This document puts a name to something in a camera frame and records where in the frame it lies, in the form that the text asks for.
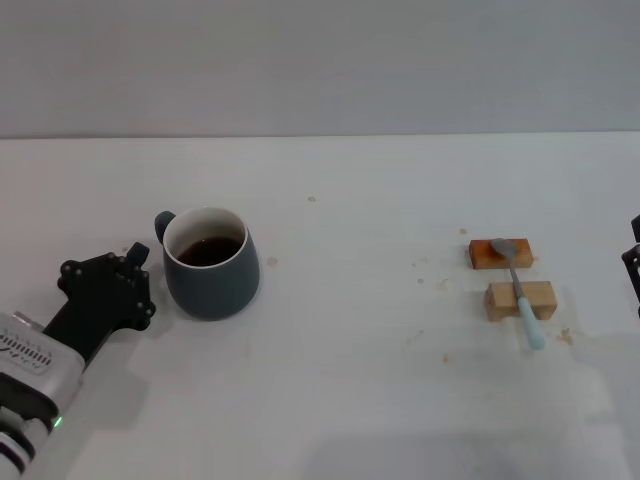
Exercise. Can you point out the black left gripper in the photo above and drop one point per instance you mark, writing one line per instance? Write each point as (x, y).
(105, 295)

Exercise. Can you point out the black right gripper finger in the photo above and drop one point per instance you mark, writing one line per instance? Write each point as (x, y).
(636, 272)

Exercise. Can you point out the dark grey ceramic coffee cup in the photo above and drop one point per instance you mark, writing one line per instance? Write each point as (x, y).
(212, 290)

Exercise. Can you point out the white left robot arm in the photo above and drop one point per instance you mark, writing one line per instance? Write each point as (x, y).
(20, 445)

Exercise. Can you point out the pale notched wooden block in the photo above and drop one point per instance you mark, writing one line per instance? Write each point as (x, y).
(500, 300)

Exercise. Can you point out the coffee stained orange wooden block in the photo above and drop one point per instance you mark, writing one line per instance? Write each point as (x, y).
(481, 256)

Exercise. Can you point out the silver vented left wrist camera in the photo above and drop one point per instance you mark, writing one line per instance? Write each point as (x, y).
(35, 357)

